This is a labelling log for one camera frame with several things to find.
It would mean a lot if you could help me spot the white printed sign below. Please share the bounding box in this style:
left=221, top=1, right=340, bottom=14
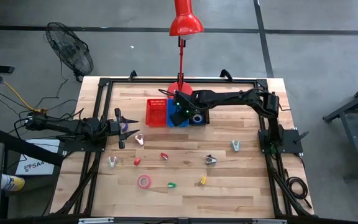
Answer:
left=15, top=139, right=61, bottom=177

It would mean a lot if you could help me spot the pink tape roll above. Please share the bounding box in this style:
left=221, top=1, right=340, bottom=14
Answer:
left=137, top=174, right=152, bottom=190

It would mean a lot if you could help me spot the yellow white spray can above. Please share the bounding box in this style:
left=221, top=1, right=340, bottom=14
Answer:
left=0, top=174, right=26, bottom=192

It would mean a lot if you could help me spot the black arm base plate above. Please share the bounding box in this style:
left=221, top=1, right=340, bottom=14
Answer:
left=258, top=128, right=310, bottom=154
left=61, top=136, right=107, bottom=153

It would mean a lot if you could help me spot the silver frame bracket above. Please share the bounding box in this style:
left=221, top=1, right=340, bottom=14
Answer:
left=78, top=217, right=114, bottom=224
left=252, top=218, right=288, bottom=224

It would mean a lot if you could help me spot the black floor fan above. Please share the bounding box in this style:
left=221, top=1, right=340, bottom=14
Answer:
left=44, top=21, right=94, bottom=82

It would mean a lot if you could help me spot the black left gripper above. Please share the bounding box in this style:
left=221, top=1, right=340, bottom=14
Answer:
left=107, top=108, right=140, bottom=149

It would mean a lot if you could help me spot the yellow floor cable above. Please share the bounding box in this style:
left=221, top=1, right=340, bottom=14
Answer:
left=3, top=81, right=48, bottom=113

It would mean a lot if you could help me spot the black plastic basket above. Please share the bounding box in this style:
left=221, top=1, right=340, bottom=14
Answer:
left=188, top=108, right=211, bottom=126

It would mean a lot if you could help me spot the red desk lamp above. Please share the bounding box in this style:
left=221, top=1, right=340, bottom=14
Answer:
left=167, top=0, right=204, bottom=100

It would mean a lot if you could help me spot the black staple remover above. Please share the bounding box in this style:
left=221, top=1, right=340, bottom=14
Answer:
left=204, top=154, right=218, bottom=166

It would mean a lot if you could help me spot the black coiled cable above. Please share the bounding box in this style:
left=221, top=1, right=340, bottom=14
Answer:
left=285, top=167, right=313, bottom=209

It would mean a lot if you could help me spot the black metal stand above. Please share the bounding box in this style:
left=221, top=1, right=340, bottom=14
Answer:
left=322, top=79, right=358, bottom=181

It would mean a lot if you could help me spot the silver staple remover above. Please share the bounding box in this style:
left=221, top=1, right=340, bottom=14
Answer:
left=106, top=155, right=120, bottom=169

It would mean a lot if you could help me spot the black table frame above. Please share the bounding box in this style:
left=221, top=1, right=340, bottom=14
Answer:
left=42, top=77, right=313, bottom=224

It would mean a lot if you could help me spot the red plastic basket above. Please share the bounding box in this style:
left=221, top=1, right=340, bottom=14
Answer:
left=145, top=98, right=168, bottom=128

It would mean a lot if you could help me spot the black support beam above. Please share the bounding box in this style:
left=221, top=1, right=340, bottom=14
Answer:
left=0, top=127, right=67, bottom=167

